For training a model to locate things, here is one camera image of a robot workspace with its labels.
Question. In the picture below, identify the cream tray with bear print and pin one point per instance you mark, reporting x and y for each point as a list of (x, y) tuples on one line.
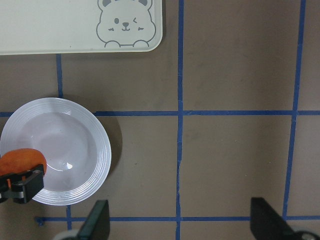
[(80, 26)]

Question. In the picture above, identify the orange fruit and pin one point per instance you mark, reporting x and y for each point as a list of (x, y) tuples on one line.
[(21, 160)]

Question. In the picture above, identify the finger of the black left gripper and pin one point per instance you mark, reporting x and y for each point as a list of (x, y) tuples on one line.
[(22, 187)]

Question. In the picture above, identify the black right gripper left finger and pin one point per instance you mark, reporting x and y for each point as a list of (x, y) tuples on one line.
[(97, 224)]

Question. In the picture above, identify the white round plate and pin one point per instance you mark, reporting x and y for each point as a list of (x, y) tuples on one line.
[(73, 141)]

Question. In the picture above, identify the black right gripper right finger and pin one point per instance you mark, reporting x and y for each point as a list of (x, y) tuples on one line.
[(266, 223)]

